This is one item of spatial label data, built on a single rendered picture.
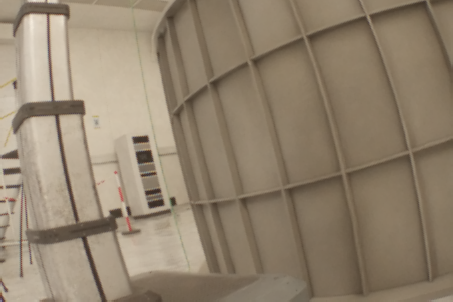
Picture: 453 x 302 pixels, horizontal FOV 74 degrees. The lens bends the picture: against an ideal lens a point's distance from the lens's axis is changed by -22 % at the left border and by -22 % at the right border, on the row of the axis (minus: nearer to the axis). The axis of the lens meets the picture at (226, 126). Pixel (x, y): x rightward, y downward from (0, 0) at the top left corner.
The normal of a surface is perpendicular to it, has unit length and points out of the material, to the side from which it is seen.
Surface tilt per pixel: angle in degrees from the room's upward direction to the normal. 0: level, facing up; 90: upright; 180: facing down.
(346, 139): 90
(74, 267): 90
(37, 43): 90
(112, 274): 90
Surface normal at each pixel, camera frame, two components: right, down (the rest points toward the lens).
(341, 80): -0.50, 0.00
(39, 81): 0.69, -0.27
